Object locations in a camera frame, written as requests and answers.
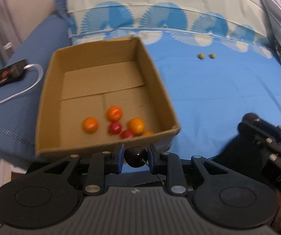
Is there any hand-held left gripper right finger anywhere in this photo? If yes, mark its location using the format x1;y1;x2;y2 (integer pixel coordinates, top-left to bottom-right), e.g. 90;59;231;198
146;143;246;197

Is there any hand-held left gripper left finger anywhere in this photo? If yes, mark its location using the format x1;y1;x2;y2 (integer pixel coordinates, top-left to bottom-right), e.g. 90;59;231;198
26;143;125;197

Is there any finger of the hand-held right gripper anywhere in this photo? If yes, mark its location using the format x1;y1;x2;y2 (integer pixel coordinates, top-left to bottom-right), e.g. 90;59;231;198
237;122;281;195
251;119;281;152

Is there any dark cherry with stem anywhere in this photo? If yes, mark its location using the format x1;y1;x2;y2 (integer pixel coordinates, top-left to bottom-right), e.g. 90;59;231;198
124;146;166;185

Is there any cardboard box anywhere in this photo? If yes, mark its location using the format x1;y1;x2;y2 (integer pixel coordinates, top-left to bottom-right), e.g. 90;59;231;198
35;36;181;162

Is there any blue fan-print bed sheet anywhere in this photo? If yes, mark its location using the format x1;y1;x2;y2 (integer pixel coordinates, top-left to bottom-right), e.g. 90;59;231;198
64;0;281;162

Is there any grey cloth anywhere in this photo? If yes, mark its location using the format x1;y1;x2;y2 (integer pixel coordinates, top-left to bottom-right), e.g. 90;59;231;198
252;0;281;90

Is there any blue sofa cover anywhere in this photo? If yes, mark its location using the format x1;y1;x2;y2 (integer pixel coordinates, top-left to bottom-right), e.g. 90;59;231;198
0;0;73;163

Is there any black smartphone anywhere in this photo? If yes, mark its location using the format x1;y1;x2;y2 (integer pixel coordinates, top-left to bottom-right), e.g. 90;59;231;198
0;59;29;92

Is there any white charging cable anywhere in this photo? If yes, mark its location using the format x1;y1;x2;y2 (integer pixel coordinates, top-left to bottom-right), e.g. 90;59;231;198
0;64;43;112

